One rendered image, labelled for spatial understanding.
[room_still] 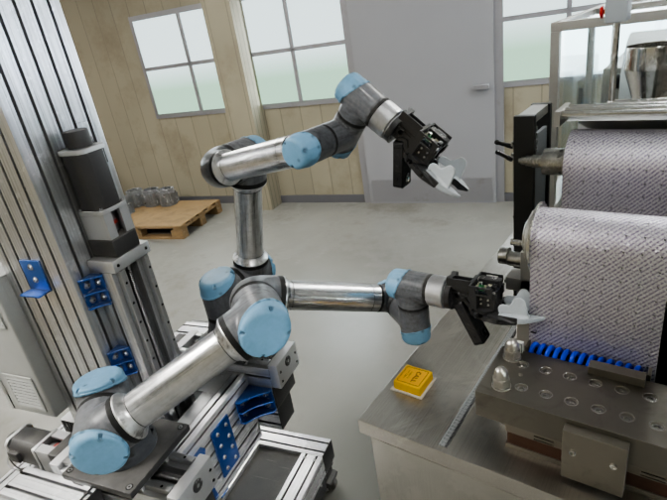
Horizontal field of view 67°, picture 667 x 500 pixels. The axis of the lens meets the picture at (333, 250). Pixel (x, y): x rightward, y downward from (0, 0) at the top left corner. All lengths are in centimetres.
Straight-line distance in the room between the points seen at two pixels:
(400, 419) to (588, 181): 67
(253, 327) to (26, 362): 83
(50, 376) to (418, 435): 110
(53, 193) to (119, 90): 508
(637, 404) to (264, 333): 71
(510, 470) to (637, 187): 64
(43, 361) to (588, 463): 142
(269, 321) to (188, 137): 500
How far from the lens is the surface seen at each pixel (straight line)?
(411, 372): 127
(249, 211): 156
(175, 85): 589
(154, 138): 629
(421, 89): 470
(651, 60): 167
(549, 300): 112
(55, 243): 140
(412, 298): 121
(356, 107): 116
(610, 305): 110
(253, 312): 107
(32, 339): 170
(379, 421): 119
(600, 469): 105
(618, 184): 125
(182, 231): 513
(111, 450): 121
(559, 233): 107
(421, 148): 111
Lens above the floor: 172
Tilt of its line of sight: 24 degrees down
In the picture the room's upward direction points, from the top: 9 degrees counter-clockwise
